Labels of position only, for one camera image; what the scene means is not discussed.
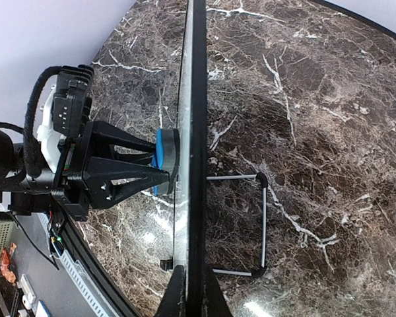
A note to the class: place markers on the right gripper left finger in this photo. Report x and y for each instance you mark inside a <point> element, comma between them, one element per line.
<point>173,301</point>

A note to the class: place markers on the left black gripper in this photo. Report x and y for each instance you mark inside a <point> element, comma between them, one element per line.
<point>110,179</point>

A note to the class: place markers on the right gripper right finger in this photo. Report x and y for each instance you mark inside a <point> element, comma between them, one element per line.
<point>214,304</point>

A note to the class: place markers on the blue whiteboard eraser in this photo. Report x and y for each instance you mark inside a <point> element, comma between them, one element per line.
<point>167,158</point>

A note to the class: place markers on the white whiteboard black frame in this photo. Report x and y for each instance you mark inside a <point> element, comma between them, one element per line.
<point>190,193</point>

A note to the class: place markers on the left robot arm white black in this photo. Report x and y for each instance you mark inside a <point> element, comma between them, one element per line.
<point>31,193</point>

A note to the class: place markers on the black curved front rail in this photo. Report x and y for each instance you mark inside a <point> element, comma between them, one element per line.
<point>72,241</point>

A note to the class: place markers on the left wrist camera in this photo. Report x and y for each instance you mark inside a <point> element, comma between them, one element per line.
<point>66,111</point>

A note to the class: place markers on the white slotted cable duct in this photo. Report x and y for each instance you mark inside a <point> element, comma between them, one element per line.
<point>72,291</point>

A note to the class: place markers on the whiteboard wire stand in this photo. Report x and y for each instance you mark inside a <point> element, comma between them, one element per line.
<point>261,269</point>

